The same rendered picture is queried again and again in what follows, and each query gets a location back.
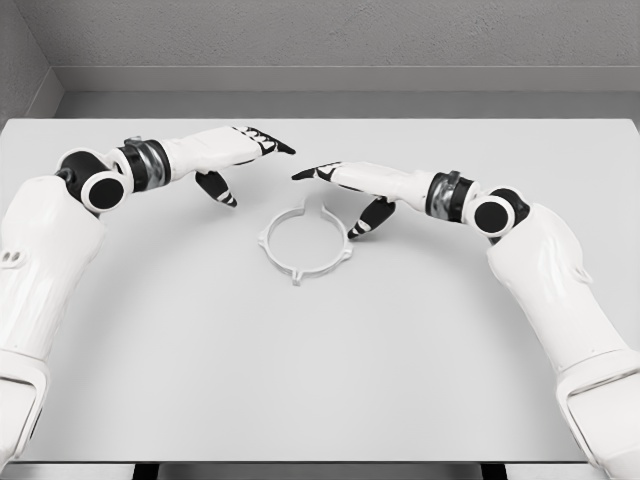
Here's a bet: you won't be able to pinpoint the left robot hand striped fingers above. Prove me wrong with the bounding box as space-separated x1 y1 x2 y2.
191 125 297 208

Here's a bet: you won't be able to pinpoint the right robot hand striped fingers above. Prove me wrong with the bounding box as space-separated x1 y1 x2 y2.
290 160 407 241

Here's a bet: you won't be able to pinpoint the white pipe clamp half open-ended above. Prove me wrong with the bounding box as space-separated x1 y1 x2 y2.
258 195 354 250

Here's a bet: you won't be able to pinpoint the white pipe clamp half with foot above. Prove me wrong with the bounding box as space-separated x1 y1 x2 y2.
258 234 354 288

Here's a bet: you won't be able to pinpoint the wide white table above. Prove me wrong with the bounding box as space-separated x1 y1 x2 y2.
0 117 640 480

